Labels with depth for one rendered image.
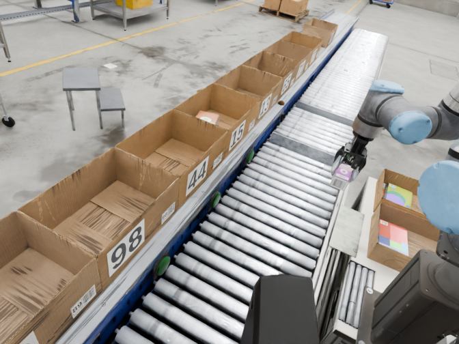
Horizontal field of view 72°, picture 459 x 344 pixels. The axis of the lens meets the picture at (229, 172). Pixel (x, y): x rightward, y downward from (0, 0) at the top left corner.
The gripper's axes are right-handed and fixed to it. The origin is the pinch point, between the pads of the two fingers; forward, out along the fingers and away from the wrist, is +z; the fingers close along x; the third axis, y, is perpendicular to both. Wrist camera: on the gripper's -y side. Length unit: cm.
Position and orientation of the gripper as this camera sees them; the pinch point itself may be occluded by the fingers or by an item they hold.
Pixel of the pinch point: (342, 175)
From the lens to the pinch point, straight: 123.7
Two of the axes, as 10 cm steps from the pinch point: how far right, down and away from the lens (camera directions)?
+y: -4.3, 5.2, -7.4
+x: 8.9, 3.9, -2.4
